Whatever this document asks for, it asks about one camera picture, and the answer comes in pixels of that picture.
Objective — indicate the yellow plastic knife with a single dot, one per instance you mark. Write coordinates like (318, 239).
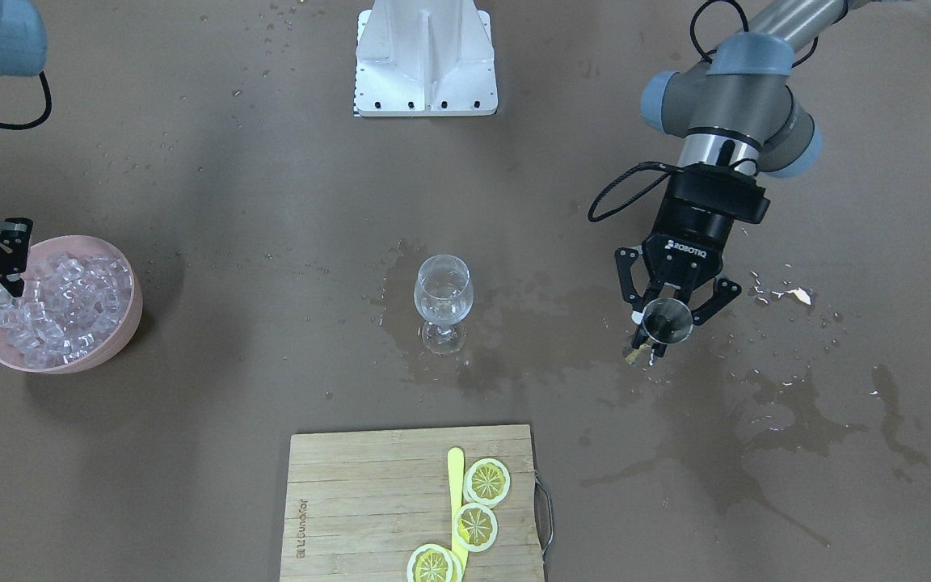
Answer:
(455, 471)

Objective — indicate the lower lemon slice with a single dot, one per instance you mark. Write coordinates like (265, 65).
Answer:
(432, 562)

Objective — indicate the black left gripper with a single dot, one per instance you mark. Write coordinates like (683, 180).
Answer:
(685, 239)

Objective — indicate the middle lemon slice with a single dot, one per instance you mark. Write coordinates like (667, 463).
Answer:
(475, 528)

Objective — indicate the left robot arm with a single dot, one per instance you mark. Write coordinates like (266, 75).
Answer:
(738, 119)

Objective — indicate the wooden cutting board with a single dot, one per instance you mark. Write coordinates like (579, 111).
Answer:
(359, 503)

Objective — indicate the pile of clear ice cubes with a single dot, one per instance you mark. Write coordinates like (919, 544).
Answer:
(70, 306)

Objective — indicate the lemon slice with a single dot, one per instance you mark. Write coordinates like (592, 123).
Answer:
(475, 528)
(432, 562)
(487, 482)

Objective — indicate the upper lemon slice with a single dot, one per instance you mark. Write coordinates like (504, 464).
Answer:
(487, 482)

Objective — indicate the pink bowl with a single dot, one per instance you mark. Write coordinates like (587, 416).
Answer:
(84, 245)

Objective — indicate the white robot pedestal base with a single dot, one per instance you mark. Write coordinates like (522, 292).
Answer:
(424, 58)

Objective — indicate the clear wine glass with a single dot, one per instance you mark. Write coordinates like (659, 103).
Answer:
(443, 296)

